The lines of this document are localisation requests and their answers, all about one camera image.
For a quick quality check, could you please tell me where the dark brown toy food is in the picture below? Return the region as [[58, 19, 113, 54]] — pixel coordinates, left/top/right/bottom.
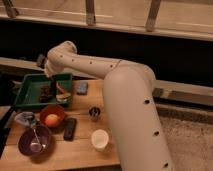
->
[[39, 86, 52, 103]]

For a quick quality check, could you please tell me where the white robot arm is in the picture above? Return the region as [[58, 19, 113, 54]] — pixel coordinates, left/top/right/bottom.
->
[[45, 41, 175, 171]]

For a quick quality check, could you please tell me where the wooden table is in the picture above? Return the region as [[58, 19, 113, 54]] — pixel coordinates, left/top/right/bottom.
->
[[0, 80, 119, 171]]

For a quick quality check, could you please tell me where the small metal cup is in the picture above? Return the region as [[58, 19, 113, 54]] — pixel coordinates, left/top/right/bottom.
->
[[89, 107, 101, 122]]

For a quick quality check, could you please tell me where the orange fruit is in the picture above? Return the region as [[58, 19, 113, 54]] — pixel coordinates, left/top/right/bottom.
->
[[45, 114, 61, 128]]

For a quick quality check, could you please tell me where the black remote control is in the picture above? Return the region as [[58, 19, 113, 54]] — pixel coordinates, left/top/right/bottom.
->
[[63, 118, 77, 141]]

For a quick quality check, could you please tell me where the purple bowl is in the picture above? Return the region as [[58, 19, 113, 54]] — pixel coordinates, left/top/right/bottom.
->
[[18, 125, 52, 157]]

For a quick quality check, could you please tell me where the metal spoon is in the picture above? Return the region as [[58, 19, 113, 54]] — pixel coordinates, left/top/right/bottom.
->
[[30, 127, 45, 152]]

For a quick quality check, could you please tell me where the grey crumpled cloth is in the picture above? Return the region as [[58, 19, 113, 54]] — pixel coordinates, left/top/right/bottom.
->
[[15, 112, 36, 127]]

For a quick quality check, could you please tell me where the white paper cup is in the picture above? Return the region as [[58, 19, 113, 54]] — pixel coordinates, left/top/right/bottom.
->
[[91, 129, 109, 151]]

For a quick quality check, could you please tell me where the black handled brush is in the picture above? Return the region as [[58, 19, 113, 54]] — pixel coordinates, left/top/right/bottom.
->
[[50, 77, 56, 98]]

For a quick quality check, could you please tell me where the green plastic tray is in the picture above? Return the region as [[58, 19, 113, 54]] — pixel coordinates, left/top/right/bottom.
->
[[14, 74, 72, 110]]

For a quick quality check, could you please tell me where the blue sponge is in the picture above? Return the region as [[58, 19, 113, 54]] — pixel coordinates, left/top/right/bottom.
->
[[77, 82, 88, 95]]

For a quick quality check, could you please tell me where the orange bowl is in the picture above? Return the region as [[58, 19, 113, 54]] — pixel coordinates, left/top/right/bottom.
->
[[39, 105, 65, 127]]

